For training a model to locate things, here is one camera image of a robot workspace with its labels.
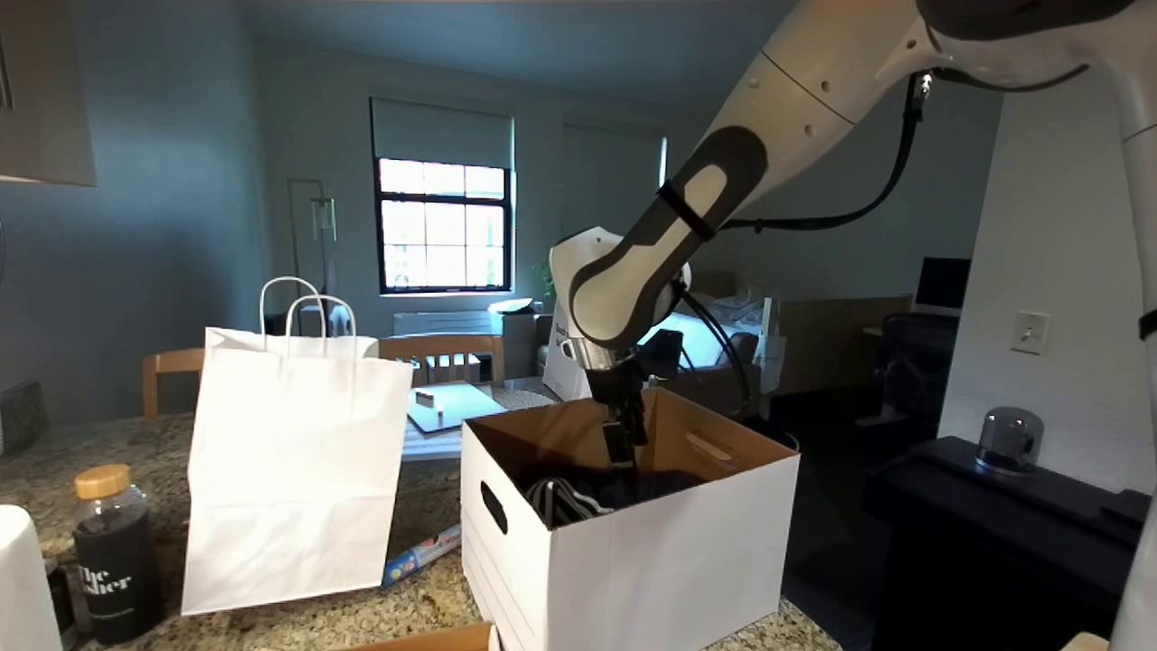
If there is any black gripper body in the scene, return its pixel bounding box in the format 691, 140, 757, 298
586, 358, 658, 468

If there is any white cardboard box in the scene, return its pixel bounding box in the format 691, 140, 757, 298
458, 382, 801, 651

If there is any dark white-striped Adidas jacket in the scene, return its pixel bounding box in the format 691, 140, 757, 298
517, 468, 681, 533

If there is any grey sofa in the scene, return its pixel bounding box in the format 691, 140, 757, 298
635, 289, 773, 423

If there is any pale blue flat tray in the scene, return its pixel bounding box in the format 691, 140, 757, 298
405, 380, 506, 436

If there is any wooden chair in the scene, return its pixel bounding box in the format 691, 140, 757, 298
377, 333, 509, 389
142, 343, 210, 421

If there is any white radiator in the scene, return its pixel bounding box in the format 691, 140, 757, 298
387, 302, 504, 343

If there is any black-framed window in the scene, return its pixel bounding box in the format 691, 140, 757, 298
371, 157, 512, 298

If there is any dark desk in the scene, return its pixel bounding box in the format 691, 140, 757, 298
858, 302, 964, 425

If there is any grey roller blind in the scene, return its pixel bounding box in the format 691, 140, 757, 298
365, 98, 521, 172

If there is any white paper bag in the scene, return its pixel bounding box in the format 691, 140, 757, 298
178, 270, 417, 618

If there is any open laptop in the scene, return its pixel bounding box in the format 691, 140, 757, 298
912, 252, 976, 318

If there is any glass dome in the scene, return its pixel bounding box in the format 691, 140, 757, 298
971, 404, 1047, 479

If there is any black cabinet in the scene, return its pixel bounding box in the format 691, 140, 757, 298
865, 435, 1149, 651

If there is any dark jar with cork lid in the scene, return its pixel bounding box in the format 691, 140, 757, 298
65, 463, 159, 646

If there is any white light switch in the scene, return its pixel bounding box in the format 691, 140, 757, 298
1010, 306, 1053, 363

